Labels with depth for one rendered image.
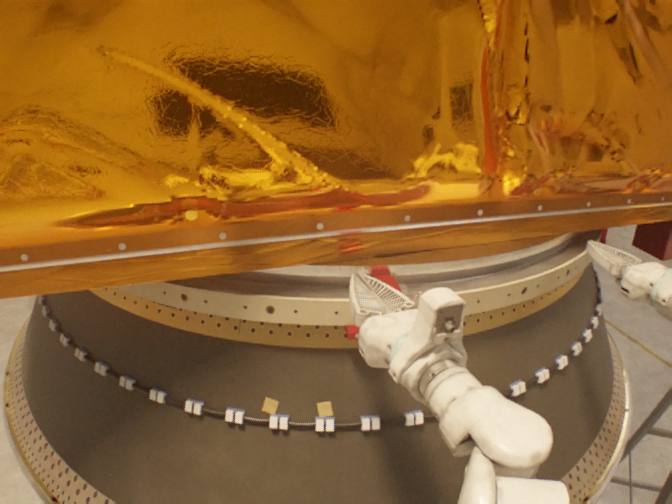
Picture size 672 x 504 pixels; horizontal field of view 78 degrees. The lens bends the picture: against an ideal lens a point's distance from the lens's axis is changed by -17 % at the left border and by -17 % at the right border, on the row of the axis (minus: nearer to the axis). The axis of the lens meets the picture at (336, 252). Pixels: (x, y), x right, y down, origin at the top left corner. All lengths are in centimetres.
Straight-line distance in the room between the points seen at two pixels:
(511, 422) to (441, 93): 51
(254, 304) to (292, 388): 17
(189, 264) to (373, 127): 34
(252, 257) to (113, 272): 22
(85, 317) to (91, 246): 40
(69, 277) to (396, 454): 64
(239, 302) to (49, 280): 31
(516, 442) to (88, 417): 92
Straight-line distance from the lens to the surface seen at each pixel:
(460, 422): 46
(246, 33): 65
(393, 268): 83
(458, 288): 86
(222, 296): 82
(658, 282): 89
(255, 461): 93
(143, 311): 98
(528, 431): 44
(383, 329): 57
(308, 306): 79
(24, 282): 80
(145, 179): 67
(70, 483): 123
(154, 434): 101
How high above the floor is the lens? 210
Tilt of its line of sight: 24 degrees down
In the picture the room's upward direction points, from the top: 2 degrees clockwise
